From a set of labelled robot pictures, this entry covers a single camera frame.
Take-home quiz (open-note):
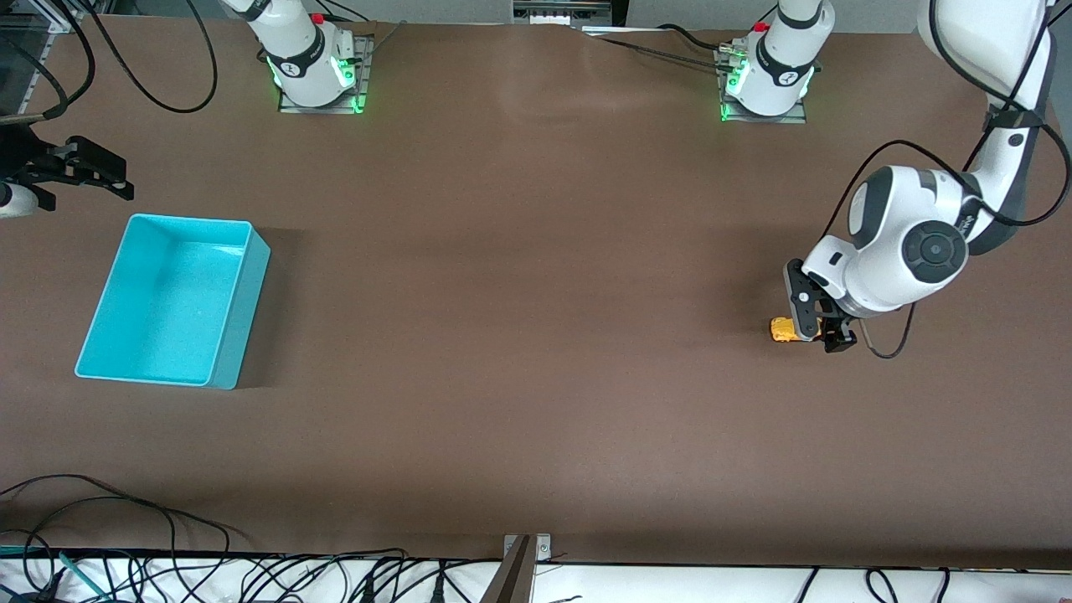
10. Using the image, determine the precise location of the turquoise plastic bin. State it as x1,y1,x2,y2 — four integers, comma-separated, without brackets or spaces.
75,214,271,390

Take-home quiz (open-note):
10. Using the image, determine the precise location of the grey power strip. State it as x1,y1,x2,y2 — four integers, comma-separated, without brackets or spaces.
513,0,616,26

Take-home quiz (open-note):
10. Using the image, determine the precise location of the black looped cable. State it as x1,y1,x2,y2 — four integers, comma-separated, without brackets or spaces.
0,0,95,125

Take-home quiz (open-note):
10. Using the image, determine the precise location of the aluminium frame rail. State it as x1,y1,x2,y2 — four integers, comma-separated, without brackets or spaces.
0,0,89,114

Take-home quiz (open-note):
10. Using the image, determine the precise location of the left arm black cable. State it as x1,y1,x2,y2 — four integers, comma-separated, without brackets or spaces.
825,0,1072,361

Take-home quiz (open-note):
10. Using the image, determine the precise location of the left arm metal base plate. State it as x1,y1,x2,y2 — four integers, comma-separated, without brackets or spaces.
716,46,810,125

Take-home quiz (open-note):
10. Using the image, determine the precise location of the thick black base cable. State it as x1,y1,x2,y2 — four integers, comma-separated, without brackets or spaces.
656,23,734,53

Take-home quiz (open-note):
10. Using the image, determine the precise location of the thin black base cable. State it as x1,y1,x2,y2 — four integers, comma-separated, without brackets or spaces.
596,35,729,71

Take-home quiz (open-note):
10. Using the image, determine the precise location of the thin grey cable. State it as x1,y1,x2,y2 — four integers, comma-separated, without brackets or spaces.
368,21,409,59

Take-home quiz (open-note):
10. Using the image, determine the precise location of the metal clamp bracket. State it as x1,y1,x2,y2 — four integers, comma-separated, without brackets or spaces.
502,533,552,564

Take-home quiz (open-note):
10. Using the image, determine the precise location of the teal handled tool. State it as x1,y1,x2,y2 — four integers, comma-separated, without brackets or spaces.
57,551,111,598

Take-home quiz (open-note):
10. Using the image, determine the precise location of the grey camera mount pole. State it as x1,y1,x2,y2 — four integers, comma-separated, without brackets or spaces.
479,536,537,603

